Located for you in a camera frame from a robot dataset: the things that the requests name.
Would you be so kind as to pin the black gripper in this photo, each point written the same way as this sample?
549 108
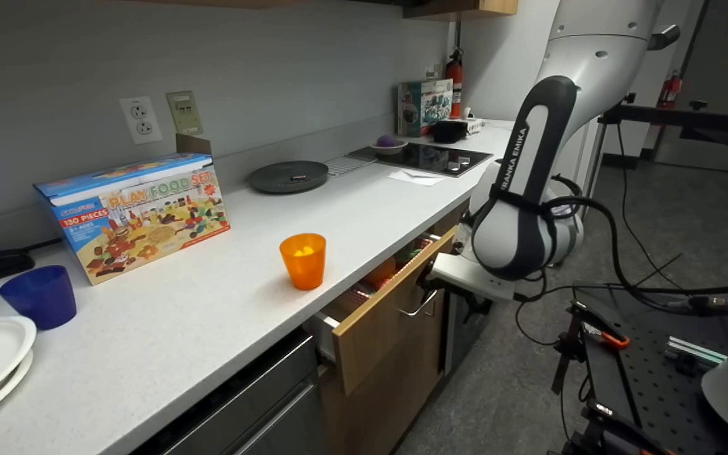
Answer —
473 309

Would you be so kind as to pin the wooden drawer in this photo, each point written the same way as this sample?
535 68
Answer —
380 337

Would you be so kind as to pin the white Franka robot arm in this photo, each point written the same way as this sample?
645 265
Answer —
541 135

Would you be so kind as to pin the dark grey drawer dishwasher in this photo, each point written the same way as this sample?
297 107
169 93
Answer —
247 412

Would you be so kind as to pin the black clamp with orange grip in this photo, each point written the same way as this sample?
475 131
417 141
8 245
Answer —
605 337

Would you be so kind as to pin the wooden cabinet door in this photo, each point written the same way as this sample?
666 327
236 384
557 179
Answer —
380 412

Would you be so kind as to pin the black glass cooktop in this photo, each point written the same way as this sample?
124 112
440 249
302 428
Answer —
427 158

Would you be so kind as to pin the orange plastic cup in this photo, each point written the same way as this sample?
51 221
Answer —
303 262

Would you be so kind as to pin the black pot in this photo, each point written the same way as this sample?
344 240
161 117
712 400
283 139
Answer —
447 131

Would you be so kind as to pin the small white object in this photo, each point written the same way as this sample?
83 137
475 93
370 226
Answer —
475 123

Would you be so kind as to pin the purple toy in bowl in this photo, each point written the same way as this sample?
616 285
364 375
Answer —
391 141

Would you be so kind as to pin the black perforated board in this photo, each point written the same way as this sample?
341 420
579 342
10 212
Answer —
651 394

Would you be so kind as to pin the upright colourful toy box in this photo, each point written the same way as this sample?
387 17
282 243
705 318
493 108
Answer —
423 107

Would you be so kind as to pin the teal white tube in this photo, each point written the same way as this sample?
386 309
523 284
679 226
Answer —
696 348

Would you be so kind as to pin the dark grey round plate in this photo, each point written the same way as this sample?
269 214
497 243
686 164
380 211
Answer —
289 178

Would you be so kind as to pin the red fire extinguisher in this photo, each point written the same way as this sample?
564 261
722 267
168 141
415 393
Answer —
456 78
671 91

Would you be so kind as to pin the black horizontal stand bar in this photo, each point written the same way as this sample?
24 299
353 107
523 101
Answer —
675 117

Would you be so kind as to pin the colourful toy food box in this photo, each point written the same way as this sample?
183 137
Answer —
137 217

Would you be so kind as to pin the blue plastic cup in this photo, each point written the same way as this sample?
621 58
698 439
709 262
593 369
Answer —
39 299

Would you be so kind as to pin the beige wall switch plate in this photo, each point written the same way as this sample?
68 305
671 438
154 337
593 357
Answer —
186 112

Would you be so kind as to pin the white wall outlet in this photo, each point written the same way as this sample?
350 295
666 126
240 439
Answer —
143 120

